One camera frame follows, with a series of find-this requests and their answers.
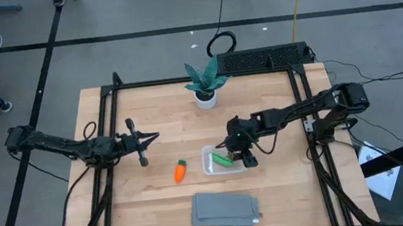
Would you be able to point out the green toy cucumber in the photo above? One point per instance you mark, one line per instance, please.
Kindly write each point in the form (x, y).
(221, 159)

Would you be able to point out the orange toy carrot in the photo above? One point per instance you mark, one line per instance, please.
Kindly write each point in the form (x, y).
(180, 171)

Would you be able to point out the black perforated electronics box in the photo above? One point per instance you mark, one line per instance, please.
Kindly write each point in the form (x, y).
(262, 58)

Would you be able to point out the black floor bar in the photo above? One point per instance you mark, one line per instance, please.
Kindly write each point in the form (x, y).
(396, 155)

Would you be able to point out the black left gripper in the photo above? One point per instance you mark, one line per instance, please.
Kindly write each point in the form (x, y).
(129, 143)

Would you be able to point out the folded grey cloth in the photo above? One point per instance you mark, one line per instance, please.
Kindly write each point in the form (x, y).
(224, 211)

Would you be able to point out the white paper sheets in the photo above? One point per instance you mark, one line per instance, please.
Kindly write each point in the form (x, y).
(382, 180)

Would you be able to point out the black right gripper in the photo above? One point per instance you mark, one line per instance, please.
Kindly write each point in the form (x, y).
(240, 135)

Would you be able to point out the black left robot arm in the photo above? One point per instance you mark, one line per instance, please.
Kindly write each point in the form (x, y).
(64, 145)

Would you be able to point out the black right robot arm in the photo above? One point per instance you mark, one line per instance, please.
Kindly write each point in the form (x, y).
(300, 109)

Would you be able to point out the clear plastic tupperware container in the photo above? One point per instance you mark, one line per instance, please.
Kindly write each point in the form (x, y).
(208, 163)

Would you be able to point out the green plant in white pot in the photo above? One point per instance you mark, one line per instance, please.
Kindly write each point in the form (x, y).
(204, 86)

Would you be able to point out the black metal table frame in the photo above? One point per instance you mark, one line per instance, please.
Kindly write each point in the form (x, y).
(197, 78)

